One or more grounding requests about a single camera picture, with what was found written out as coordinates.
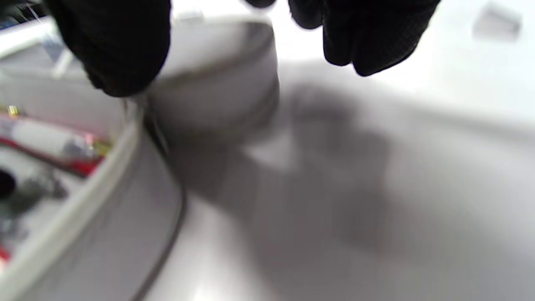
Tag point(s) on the person's right hand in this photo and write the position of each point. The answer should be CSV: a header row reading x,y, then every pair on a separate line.
x,y
113,42

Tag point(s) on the pink pen gold trim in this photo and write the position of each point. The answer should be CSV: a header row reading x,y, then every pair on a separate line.
x,y
102,147

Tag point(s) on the red wooden pencil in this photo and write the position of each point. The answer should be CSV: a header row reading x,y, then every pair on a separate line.
x,y
83,167

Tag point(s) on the white cartoon print pencil case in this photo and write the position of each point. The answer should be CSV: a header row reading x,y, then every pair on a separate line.
x,y
125,230

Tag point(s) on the small grey metal block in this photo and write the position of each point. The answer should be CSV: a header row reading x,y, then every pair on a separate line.
x,y
497,25

